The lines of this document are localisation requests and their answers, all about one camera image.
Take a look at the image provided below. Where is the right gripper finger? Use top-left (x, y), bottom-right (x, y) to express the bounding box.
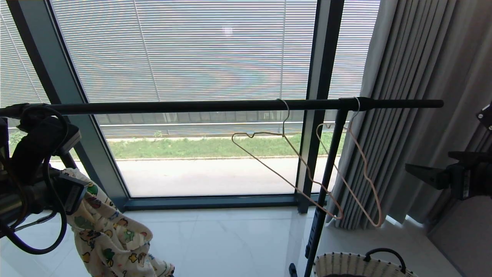
top-left (406, 164), bottom-right (454, 190)
top-left (448, 151), bottom-right (481, 164)

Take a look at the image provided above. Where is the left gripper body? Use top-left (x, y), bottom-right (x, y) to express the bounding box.
top-left (42, 174), bottom-right (90, 215)

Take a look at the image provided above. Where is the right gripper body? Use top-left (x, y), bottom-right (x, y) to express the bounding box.
top-left (452, 162), bottom-right (492, 200)

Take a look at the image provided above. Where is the cream printed garment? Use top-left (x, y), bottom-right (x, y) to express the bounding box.
top-left (61, 168), bottom-right (175, 277)

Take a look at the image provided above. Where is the pink clothes hanger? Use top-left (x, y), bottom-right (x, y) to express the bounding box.
top-left (232, 99), bottom-right (344, 220)
top-left (316, 97), bottom-right (383, 228)

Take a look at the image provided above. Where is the white laundry basket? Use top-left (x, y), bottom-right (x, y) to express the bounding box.
top-left (313, 248), bottom-right (419, 277)

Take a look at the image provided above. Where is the black clothes rack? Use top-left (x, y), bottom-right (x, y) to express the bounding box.
top-left (0, 97), bottom-right (444, 277)

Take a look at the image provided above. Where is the beige curtain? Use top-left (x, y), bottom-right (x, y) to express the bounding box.
top-left (327, 0), bottom-right (492, 231)

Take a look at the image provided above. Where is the window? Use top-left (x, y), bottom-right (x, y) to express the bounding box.
top-left (0, 0), bottom-right (381, 211)

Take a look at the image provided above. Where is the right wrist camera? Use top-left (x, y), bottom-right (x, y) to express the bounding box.
top-left (476, 101), bottom-right (492, 131)

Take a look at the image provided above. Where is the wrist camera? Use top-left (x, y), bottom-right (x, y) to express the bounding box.
top-left (476, 101), bottom-right (492, 131)
top-left (12, 106), bottom-right (81, 185)

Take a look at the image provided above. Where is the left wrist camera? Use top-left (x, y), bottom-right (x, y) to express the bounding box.
top-left (12, 106), bottom-right (81, 185)

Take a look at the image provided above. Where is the black cable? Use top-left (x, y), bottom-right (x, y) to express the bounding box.
top-left (0, 154), bottom-right (69, 255)

